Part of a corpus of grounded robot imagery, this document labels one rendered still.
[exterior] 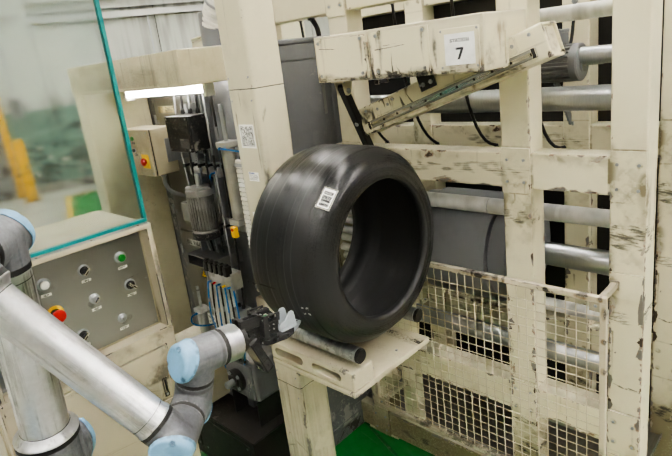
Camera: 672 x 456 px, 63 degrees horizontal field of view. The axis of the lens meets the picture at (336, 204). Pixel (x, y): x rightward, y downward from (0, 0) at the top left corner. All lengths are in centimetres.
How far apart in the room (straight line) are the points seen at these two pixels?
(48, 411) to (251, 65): 105
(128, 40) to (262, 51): 906
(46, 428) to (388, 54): 131
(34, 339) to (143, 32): 972
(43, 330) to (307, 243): 61
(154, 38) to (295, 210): 948
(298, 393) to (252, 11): 127
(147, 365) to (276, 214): 79
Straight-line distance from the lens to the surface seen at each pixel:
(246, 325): 142
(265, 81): 174
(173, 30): 1087
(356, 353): 160
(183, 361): 133
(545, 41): 158
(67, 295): 190
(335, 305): 147
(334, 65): 181
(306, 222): 141
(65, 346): 126
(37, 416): 156
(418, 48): 160
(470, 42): 151
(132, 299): 199
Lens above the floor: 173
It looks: 15 degrees down
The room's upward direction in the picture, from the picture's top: 7 degrees counter-clockwise
